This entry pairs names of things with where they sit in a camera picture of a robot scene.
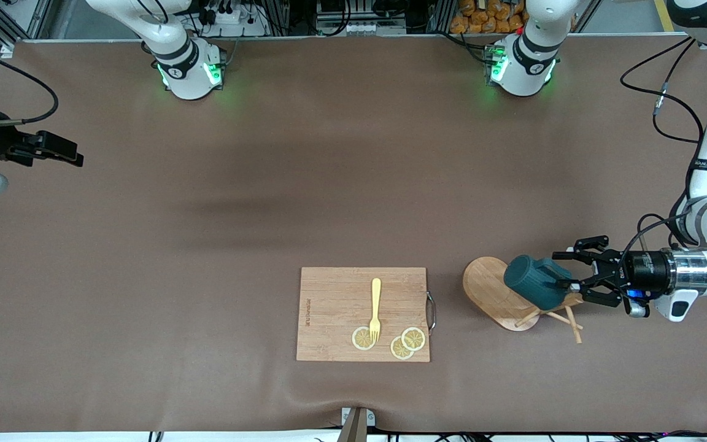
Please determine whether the teal mug yellow inside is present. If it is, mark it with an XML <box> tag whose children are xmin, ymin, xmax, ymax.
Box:
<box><xmin>504</xmin><ymin>255</ymin><xmax>574</xmax><ymax>311</ymax></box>

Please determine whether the wooden mug tree rack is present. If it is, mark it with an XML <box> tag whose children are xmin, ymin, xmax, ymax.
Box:
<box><xmin>463</xmin><ymin>257</ymin><xmax>584</xmax><ymax>344</ymax></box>

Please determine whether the lemon slice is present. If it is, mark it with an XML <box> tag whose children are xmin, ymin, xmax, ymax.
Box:
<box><xmin>401</xmin><ymin>327</ymin><xmax>427</xmax><ymax>352</ymax></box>
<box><xmin>352</xmin><ymin>326</ymin><xmax>377</xmax><ymax>351</ymax></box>
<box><xmin>390</xmin><ymin>335</ymin><xmax>415</xmax><ymax>361</ymax></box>

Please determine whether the yellow plastic fork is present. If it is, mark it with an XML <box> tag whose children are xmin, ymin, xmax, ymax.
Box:
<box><xmin>368</xmin><ymin>277</ymin><xmax>383</xmax><ymax>343</ymax></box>

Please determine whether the felt table cover mat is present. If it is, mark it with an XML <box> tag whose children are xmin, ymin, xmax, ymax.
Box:
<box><xmin>0</xmin><ymin>34</ymin><xmax>707</xmax><ymax>434</ymax></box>

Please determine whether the white power strip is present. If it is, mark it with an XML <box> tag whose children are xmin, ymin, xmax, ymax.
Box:
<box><xmin>203</xmin><ymin>5</ymin><xmax>268</xmax><ymax>39</ymax></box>

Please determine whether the pile of orange snack bags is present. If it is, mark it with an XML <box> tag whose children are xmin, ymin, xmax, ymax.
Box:
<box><xmin>450</xmin><ymin>0</ymin><xmax>529</xmax><ymax>35</ymax></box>

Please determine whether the grey control box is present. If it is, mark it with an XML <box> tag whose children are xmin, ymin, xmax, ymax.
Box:
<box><xmin>317</xmin><ymin>0</ymin><xmax>408</xmax><ymax>36</ymax></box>

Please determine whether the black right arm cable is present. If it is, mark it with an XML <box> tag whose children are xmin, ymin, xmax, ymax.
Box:
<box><xmin>0</xmin><ymin>52</ymin><xmax>60</xmax><ymax>126</ymax></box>

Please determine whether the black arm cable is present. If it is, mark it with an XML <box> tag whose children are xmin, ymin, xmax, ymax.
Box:
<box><xmin>0</xmin><ymin>52</ymin><xmax>60</xmax><ymax>126</ymax></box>
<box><xmin>620</xmin><ymin>37</ymin><xmax>707</xmax><ymax>252</ymax></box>

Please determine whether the aluminium frame post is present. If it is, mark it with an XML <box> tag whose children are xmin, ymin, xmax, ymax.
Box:
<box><xmin>0</xmin><ymin>0</ymin><xmax>53</xmax><ymax>53</ymax></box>

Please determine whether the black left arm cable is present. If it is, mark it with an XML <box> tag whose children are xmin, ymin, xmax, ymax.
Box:
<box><xmin>620</xmin><ymin>37</ymin><xmax>707</xmax><ymax>252</ymax></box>

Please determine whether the wooden cutting board metal handle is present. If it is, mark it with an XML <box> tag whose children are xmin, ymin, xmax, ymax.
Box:
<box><xmin>296</xmin><ymin>266</ymin><xmax>437</xmax><ymax>363</ymax></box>

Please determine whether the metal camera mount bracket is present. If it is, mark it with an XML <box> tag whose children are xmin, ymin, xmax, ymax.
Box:
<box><xmin>336</xmin><ymin>406</ymin><xmax>376</xmax><ymax>442</ymax></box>

